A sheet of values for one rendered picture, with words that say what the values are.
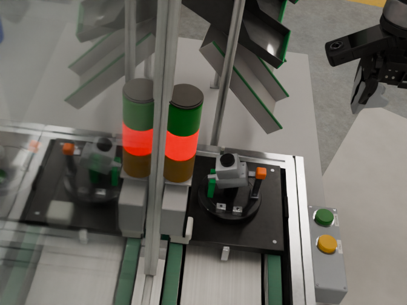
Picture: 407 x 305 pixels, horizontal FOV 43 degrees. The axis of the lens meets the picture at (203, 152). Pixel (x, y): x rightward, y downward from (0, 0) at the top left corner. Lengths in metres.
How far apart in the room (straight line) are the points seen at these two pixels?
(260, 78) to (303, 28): 2.27
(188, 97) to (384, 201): 0.84
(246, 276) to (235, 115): 0.56
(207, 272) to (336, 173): 0.51
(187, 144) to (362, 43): 0.36
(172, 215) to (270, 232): 0.37
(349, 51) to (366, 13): 3.05
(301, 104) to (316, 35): 1.99
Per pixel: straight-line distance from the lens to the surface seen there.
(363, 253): 1.30
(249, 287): 1.10
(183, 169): 0.76
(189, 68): 1.65
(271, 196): 1.18
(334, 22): 3.76
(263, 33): 1.21
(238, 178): 1.07
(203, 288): 1.09
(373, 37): 0.93
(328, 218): 1.18
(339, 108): 3.03
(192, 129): 0.71
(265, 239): 1.11
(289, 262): 1.11
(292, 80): 1.68
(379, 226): 1.37
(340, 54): 0.92
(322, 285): 1.10
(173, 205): 0.79
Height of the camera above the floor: 1.87
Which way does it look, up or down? 47 degrees down
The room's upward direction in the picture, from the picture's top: 9 degrees clockwise
